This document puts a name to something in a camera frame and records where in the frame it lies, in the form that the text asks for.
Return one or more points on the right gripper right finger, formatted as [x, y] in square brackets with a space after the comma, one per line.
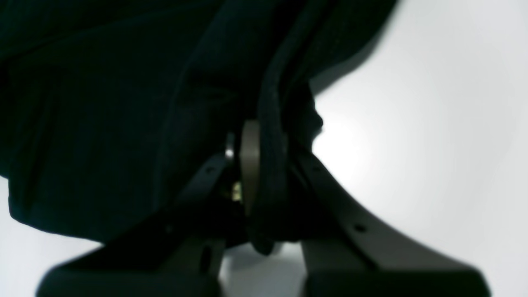
[350, 252]

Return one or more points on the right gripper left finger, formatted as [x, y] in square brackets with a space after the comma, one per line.
[178, 251]

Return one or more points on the black T-shirt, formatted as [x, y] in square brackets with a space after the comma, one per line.
[108, 107]

